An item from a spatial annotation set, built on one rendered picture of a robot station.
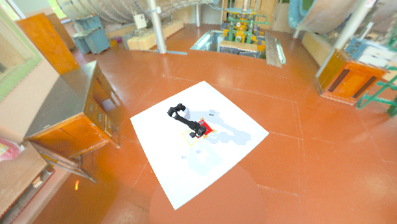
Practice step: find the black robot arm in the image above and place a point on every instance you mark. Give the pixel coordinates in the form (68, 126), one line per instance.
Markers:
(192, 125)

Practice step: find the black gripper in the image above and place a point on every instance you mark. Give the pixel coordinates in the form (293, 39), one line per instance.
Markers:
(192, 134)

